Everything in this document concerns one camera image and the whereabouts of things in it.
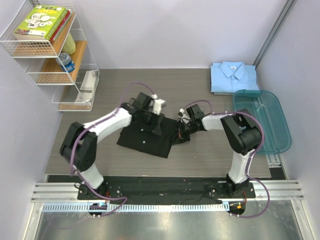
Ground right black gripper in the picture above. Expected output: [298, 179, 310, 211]
[169, 120, 198, 146]

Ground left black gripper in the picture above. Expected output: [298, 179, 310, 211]
[138, 107, 163, 135]

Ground black long sleeve shirt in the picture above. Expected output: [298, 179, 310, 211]
[116, 117, 190, 158]

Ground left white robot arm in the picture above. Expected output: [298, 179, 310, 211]
[59, 92, 166, 200]

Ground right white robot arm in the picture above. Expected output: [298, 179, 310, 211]
[171, 104, 265, 198]

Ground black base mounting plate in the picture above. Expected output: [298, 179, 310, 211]
[77, 174, 257, 206]

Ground folded light blue shirt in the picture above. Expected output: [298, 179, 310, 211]
[210, 61, 259, 94]

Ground white paper booklet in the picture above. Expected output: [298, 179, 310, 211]
[75, 70, 99, 103]

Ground teal plastic tray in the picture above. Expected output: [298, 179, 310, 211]
[232, 89, 292, 155]

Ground blue lidded jar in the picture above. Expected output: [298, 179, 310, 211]
[55, 52, 75, 73]

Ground yellow green bottle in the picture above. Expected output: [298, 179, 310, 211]
[62, 32, 76, 55]

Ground red cover book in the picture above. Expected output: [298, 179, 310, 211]
[49, 9, 72, 42]

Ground green cover book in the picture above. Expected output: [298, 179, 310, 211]
[13, 5, 68, 41]

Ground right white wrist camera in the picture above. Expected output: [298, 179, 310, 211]
[178, 108, 191, 124]

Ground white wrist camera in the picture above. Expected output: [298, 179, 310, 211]
[151, 94, 166, 115]
[178, 108, 191, 124]

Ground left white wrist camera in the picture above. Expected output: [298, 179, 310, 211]
[151, 94, 166, 115]

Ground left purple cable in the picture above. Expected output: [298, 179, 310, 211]
[69, 82, 158, 216]

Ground white slotted cable duct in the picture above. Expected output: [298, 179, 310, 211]
[42, 202, 230, 213]

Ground aluminium frame rail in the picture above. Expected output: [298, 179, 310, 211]
[31, 180, 303, 202]

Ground white wire shelf rack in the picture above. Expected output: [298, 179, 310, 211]
[0, 0, 100, 111]

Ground grey aluminium wall post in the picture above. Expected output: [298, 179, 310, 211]
[253, 0, 297, 68]

